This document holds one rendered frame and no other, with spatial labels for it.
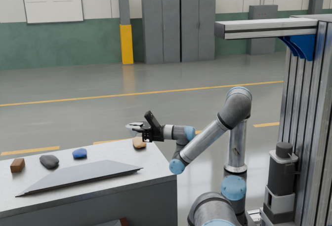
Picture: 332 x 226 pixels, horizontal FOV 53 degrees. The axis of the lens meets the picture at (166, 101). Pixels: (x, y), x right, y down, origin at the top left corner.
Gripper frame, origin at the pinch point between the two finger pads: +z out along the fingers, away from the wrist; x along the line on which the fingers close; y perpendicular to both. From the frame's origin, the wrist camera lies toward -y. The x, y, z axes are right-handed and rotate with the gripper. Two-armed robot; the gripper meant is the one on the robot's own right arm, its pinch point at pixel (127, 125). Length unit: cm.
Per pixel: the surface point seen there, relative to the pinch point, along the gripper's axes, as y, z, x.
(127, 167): 40.7, 10.2, 15.5
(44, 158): 40, 69, 15
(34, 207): 39, 48, -28
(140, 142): 44, 13, 48
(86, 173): 39, 32, 3
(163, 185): 49, -13, 12
